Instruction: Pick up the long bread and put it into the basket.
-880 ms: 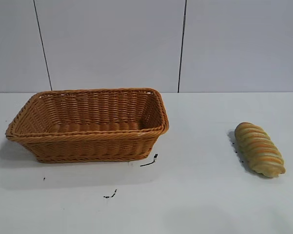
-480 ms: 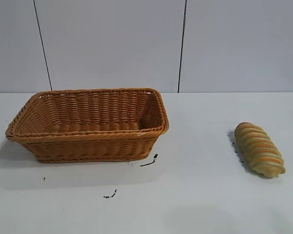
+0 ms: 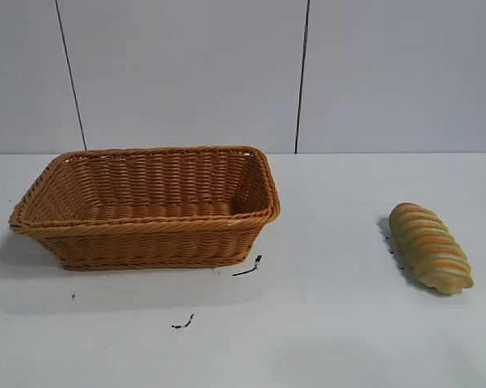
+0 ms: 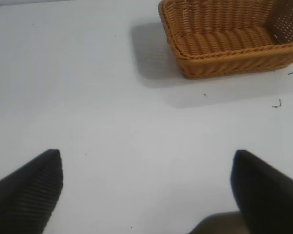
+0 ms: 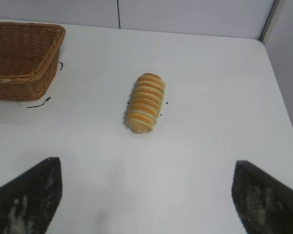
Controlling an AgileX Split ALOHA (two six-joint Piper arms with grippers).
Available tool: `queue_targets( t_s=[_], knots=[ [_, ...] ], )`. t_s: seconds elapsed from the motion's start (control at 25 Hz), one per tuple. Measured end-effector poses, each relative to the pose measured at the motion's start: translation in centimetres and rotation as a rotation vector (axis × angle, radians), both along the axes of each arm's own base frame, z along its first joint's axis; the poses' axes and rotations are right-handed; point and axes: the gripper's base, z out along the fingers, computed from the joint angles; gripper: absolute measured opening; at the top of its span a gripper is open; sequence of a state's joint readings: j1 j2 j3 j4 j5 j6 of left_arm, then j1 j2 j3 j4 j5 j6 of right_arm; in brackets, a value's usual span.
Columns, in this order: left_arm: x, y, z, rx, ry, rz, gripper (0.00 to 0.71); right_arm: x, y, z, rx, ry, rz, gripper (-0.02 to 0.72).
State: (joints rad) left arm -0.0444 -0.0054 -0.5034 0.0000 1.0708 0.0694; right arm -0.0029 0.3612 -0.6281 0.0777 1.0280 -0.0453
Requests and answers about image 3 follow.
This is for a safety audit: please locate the long striped twisted bread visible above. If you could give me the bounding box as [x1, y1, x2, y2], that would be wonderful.
[388, 201, 475, 295]

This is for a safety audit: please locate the brown woven wicker basket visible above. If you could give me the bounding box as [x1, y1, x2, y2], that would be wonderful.
[8, 144, 281, 271]

